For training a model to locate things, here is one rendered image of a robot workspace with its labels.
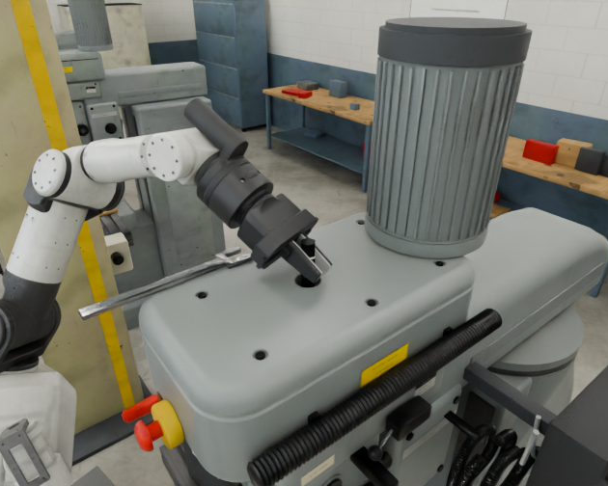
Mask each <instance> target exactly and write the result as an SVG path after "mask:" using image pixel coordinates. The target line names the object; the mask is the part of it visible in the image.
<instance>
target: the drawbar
mask: <svg viewBox="0 0 608 486"><path fill-rule="evenodd" d="M301 249H302V250H303V251H304V253H305V254H306V255H307V256H308V257H315V253H316V240H315V239H312V238H305V239H302V240H301ZM315 258H316V257H315ZM315 258H313V259H312V262H313V263H315ZM301 286H302V287H315V284H314V283H312V282H311V281H310V280H308V279H307V278H306V277H305V276H303V275H302V274H301Z"/></svg>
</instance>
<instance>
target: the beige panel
mask: <svg viewBox="0 0 608 486"><path fill-rule="evenodd" d="M78 146H82V144H81V140H80V136H79V132H78V128H77V124H76V120H75V116H74V113H73V108H72V104H71V100H70V96H69V89H68V85H67V81H66V77H65V74H64V70H63V66H62V62H61V58H60V54H59V50H58V46H57V41H56V38H55V34H54V30H53V26H52V22H51V18H50V14H49V10H48V7H47V3H46V0H0V248H1V251H2V254H3V256H4V259H5V261H6V263H7V264H8V261H9V258H10V256H11V253H12V250H13V247H14V243H15V241H16V239H17V236H18V233H19V230H20V228H21V225H22V222H23V219H24V217H25V214H26V211H27V209H28V206H29V204H28V202H26V200H25V198H24V197H23V193H24V190H25V187H26V184H27V182H28V179H29V176H30V174H31V172H32V169H33V166H34V165H35V164H36V162H37V160H38V158H39V157H40V156H41V155H42V154H43V153H44V152H46V151H47V150H49V149H57V150H59V151H63V150H65V149H69V148H72V147H78ZM116 295H119V292H118V288H117V285H116V281H115V277H114V273H113V269H112V265H111V261H110V257H109V254H108V250H107V246H106V242H105V237H104V233H103V229H102V225H101V221H100V218H99V215H97V216H96V217H94V218H92V219H90V220H88V221H85V222H84V224H83V226H82V229H81V231H80V233H79V236H78V239H77V241H76V244H75V247H74V249H73V252H72V255H71V257H70V260H69V264H68V267H67V270H66V273H65V275H64V277H63V280H62V282H61V285H60V287H59V290H58V293H57V295H56V298H55V299H56V301H57V302H58V304H59V306H60V309H61V315H62V317H61V323H60V326H59V328H58V329H57V331H56V333H55V335H54V336H53V338H52V340H51V341H50V342H49V344H48V346H47V348H46V349H45V351H44V353H43V354H42V355H41V357H42V359H43V362H44V364H45V365H47V366H49V367H50V368H52V369H54V370H56V371H57V372H59V373H61V374H62V375H63V376H64V378H65V379H66V380H67V381H68V382H69V383H70V384H71V385H72V386H73V387H74V388H75V390H76V396H77V400H76V413H75V426H74V439H73V453H72V466H74V465H76V464H78V463H79V462H81V461H83V460H85V459H87V458H89V457H91V456H93V455H95V454H97V453H98V452H100V451H102V450H104V449H106V448H107V447H109V446H112V445H113V444H115V443H117V442H119V441H121V440H123V439H125V438H127V437H129V436H131V435H132V434H134V428H135V424H136V423H137V422H138V421H139V420H141V421H143V422H144V423H145V425H148V424H150V423H152V422H153V418H152V413H150V414H147V415H145V416H143V417H141V418H139V419H136V420H134V421H132V422H130V423H127V422H124V419H123V417H122V414H123V411H124V410H126V409H128V408H129V407H131V406H133V405H135V404H137V403H139V402H140V401H142V400H144V399H146V398H148V397H149V396H151V395H152V394H151V393H150V391H149V389H148V388H147V386H146V384H145V383H144V381H143V379H142V378H141V376H140V375H138V371H137V366H136V363H135V359H134V355H133V351H132V347H131V343H130V339H129V335H128V331H127V327H126V324H125V320H124V313H123V309H122V307H118V308H116V309H113V310H110V311H107V312H105V313H102V314H100V315H97V316H94V317H92V318H89V319H87V320H83V319H82V318H81V316H80V314H79V312H78V310H80V309H82V308H85V307H88V306H90V305H92V304H95V303H98V302H100V301H103V300H106V299H108V298H111V297H114V296H116Z"/></svg>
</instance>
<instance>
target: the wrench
mask: <svg viewBox="0 0 608 486"><path fill-rule="evenodd" d="M240 253H241V248H240V247H238V246H237V247H234V248H231V249H230V250H227V251H224V252H222V253H220V254H218V255H216V256H215V257H216V259H213V260H210V261H208V262H205V263H202V264H200V265H197V266H194V267H192V268H189V269H186V270H183V271H181V272H178V273H176V274H174V275H171V276H168V277H166V278H163V279H160V280H158V281H155V282H152V283H148V284H145V285H142V286H140V287H137V288H134V289H132V290H129V291H127V292H124V293H122V294H119V295H116V296H114V297H111V298H108V299H106V300H103V301H100V302H98V303H95V304H92V305H90V306H88V307H85V308H82V309H80V310H78V312H79V314H80V316H81V318H82V319H83V320H87V319H89V318H92V317H94V316H97V315H100V314H102V313H105V312H107V311H111V310H113V309H116V308H118V307H121V306H123V305H126V304H129V303H131V302H134V301H136V300H139V299H142V298H144V297H147V296H149V295H152V294H154V293H156V292H159V291H161V290H164V289H166V288H169V287H172V286H174V285H177V284H181V283H184V282H186V281H189V280H191V279H194V278H197V277H199V276H202V275H204V274H206V273H209V272H211V271H214V270H216V269H219V268H221V267H224V266H226V267H227V268H229V269H230V268H232V267H237V266H238V265H241V264H243V263H246V262H248V261H251V260H252V258H250V255H245V256H240V257H238V258H235V259H232V260H230V259H229V257H232V256H234V255H237V254H240Z"/></svg>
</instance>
